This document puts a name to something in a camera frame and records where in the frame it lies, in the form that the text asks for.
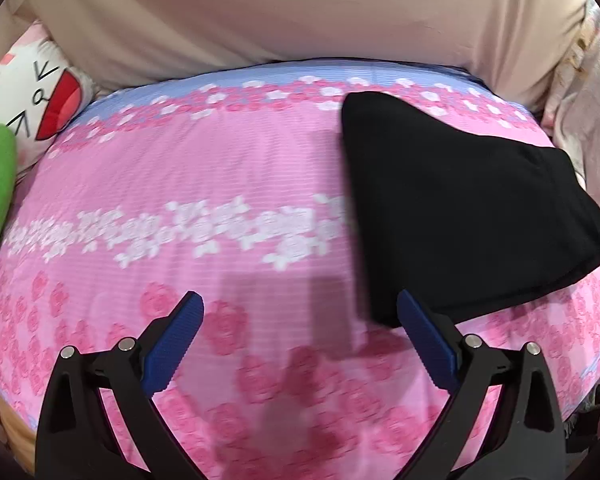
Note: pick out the wooden bed frame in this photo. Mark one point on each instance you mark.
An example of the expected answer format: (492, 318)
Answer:
(15, 435)

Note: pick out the pale floral cloth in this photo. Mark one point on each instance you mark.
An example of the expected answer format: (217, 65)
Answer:
(590, 110)

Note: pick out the pink floral bed sheet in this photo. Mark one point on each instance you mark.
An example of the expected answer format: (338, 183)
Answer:
(205, 160)

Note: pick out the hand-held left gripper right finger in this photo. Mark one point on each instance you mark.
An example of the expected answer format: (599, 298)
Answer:
(425, 340)

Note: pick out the white cat face pillow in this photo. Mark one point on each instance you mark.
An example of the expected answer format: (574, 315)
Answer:
(15, 80)

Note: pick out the black pants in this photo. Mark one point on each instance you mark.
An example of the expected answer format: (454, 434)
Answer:
(455, 210)

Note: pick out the beige blanket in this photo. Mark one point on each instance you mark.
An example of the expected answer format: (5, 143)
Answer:
(280, 10)

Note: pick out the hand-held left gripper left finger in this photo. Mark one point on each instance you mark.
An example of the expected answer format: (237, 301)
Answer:
(177, 337)

